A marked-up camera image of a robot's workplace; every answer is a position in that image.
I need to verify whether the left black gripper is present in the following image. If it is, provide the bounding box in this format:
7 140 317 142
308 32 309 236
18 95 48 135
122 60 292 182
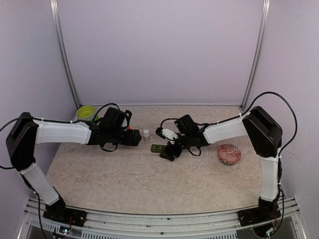
108 128 142 146

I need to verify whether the green weekly pill organizer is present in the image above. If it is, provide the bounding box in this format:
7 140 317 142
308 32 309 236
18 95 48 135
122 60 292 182
151 144 166 153

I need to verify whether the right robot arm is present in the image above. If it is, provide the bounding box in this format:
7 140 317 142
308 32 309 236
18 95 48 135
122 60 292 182
156 104 286 221

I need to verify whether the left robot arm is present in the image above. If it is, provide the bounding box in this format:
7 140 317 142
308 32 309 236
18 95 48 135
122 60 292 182
6 103 142 222

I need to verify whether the small white pill bottle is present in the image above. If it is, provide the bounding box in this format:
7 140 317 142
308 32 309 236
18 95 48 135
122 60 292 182
143 129 150 141

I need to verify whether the red patterned bowl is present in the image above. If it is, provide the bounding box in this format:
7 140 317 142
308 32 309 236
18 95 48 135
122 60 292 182
217 144 242 166

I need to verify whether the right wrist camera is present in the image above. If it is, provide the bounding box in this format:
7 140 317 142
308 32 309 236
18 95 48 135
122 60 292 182
156 127 178 141

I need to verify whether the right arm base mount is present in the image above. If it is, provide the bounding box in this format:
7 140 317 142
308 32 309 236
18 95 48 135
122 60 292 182
237 207 281 227

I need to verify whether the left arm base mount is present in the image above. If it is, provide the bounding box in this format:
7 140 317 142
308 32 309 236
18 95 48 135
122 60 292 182
43 207 87 227

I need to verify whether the left aluminium frame post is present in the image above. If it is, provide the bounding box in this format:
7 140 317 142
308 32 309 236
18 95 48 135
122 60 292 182
50 0 82 109

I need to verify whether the aluminium frame post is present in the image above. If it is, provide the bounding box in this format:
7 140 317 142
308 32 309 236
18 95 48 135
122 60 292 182
50 0 82 109
240 0 271 110

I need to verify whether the right aluminium frame post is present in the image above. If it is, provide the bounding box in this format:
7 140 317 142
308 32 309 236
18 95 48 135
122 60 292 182
240 0 271 110

